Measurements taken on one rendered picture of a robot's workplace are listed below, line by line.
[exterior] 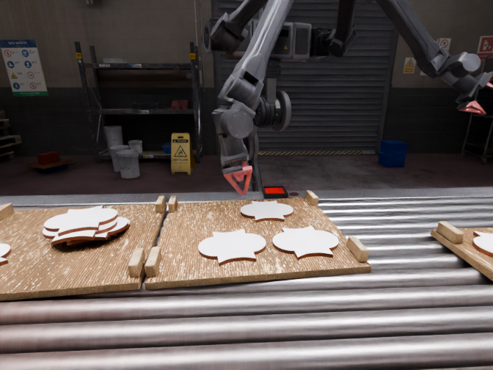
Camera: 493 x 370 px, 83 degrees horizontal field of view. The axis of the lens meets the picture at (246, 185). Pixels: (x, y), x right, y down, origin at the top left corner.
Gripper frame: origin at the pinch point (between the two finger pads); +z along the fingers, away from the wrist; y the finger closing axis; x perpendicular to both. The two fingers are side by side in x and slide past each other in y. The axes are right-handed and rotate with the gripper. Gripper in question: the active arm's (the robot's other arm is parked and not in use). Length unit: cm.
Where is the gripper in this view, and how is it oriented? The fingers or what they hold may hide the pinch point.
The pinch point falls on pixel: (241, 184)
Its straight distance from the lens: 73.4
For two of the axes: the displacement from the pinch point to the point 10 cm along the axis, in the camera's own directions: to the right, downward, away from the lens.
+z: 2.1, 8.9, 4.0
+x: 9.7, -2.3, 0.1
